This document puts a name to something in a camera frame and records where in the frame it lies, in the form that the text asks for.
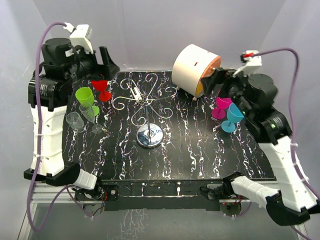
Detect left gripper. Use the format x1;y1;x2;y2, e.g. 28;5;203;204
63;45;118;85

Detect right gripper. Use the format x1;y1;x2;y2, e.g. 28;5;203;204
201;67;255;119

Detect red wine glass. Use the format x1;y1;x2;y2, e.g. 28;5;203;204
91;80;112;102

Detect pink wine glass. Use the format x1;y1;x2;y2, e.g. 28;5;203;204
211;96;232;120

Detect green wine glass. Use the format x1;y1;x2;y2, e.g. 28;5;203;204
75;87;100;116

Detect cyan wine glass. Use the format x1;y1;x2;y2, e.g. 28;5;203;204
221;103;245;133

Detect clear champagne flute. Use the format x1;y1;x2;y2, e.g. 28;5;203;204
79;102;103;134

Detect clear tumbler glass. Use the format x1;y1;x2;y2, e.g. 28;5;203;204
66;112;85;133

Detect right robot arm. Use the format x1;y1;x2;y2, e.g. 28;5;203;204
200;67;320;226

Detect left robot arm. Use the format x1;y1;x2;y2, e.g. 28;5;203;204
23;37;120;200

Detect chrome wine glass rack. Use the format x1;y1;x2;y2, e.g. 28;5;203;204
112;73;179;149

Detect white cylindrical stool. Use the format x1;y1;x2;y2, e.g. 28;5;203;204
171;44;222;101

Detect small white clip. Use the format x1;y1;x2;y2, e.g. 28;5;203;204
130;87;142;101

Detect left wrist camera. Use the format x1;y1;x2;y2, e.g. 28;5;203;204
63;22;94;54

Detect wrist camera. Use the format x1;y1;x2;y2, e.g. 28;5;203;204
63;22;94;54
232;50;262;78

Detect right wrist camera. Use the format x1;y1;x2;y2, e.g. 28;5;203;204
232;50;262;78

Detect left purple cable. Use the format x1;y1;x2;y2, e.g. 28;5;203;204
26;21;101;231

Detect black base frame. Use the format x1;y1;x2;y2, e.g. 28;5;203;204
75;179;249;211

